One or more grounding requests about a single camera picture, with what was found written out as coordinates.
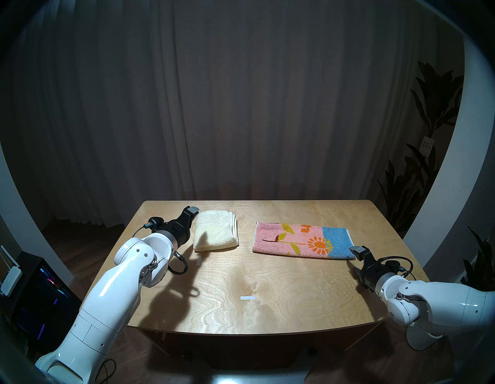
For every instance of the white round plant pot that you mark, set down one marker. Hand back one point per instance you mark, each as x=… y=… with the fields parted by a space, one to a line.
x=419 y=342

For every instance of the cream terry towel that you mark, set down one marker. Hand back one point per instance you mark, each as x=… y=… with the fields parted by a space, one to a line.
x=214 y=232

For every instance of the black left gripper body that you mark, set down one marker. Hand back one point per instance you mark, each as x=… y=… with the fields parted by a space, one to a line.
x=178 y=230

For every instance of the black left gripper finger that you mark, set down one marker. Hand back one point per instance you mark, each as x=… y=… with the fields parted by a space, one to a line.
x=190 y=213

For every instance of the white plant tag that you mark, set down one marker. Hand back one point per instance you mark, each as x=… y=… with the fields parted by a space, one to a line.
x=426 y=146

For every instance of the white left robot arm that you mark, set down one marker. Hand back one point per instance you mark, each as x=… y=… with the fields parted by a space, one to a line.
x=112 y=294

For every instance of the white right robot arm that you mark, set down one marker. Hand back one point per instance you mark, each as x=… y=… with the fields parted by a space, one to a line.
x=444 y=306

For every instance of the tall dark leafy plant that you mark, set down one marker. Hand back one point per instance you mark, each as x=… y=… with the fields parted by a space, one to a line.
x=437 y=96

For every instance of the white router box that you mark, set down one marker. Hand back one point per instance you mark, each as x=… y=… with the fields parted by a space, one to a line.
x=11 y=280

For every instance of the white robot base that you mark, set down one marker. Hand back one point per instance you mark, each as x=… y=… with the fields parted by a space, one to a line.
x=247 y=379

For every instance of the pink blue sun-print towel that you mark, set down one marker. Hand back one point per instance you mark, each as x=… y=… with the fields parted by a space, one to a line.
x=301 y=242

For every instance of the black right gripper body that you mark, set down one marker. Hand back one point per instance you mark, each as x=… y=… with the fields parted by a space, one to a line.
x=373 y=275

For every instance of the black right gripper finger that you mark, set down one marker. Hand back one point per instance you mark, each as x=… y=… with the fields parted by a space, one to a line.
x=361 y=253

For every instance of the black computer case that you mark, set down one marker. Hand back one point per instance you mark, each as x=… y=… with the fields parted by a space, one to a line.
x=42 y=302

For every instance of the grey pleated curtain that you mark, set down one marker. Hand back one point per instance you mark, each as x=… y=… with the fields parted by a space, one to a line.
x=232 y=96

